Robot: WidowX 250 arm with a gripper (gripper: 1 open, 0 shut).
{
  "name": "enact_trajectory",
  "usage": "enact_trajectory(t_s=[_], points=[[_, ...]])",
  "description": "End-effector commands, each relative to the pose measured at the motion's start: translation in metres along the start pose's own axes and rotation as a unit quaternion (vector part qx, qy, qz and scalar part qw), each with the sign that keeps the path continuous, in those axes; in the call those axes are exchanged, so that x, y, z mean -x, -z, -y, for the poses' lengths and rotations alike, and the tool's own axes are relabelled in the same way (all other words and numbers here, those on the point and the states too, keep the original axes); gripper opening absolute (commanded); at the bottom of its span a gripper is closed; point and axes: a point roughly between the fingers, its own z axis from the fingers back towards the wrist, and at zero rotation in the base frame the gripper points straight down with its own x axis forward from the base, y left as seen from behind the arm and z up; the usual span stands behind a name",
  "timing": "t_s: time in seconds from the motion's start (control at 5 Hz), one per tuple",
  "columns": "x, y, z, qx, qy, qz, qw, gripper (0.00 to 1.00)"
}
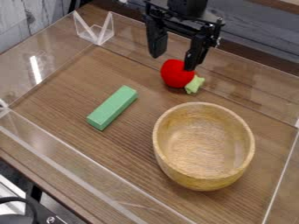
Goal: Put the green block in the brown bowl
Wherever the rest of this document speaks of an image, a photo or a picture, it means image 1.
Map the black metal table frame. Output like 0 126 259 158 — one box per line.
0 158 88 224

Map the light wooden bowl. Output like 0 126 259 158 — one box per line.
152 102 256 192

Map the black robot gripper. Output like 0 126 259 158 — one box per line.
144 0 226 71

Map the green rectangular block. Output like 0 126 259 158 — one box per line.
87 86 138 131

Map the clear acrylic tray enclosure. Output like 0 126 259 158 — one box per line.
0 16 299 224

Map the red plush strawberry toy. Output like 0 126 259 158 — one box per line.
160 59 204 95

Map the black cable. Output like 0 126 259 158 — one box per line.
0 196 40 224

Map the clear acrylic corner bracket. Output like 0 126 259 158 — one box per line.
72 11 115 46

